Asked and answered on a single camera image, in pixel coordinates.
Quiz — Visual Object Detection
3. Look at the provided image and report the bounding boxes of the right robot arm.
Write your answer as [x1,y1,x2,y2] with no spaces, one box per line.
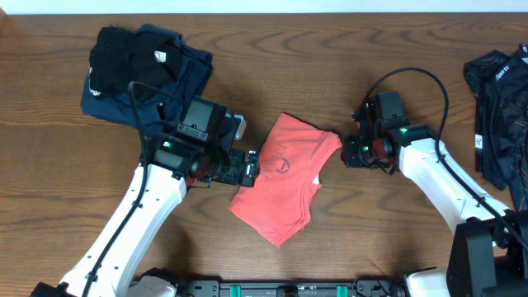
[342,92,527,296]

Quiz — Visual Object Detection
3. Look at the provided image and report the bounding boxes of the black mesh sports garment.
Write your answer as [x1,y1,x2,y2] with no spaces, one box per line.
[464,44,527,211]

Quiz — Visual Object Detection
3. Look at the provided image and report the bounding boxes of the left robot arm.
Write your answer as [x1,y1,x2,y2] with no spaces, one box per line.
[30,97,258,297]

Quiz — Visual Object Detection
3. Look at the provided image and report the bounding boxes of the left black cable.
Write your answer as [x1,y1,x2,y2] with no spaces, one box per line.
[80,80,195,297]

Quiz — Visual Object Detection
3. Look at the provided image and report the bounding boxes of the navy blue folded garment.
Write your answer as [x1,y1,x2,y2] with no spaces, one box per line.
[81,24,212,137]

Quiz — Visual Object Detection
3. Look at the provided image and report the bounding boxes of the black folded garment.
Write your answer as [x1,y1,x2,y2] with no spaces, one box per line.
[88,26,183,98]

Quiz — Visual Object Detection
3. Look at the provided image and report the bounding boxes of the orange-red soccer t-shirt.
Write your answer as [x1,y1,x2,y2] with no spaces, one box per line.
[229,113,342,247]

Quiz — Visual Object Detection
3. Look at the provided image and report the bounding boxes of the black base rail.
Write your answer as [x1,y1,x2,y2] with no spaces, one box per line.
[175,277,408,297]

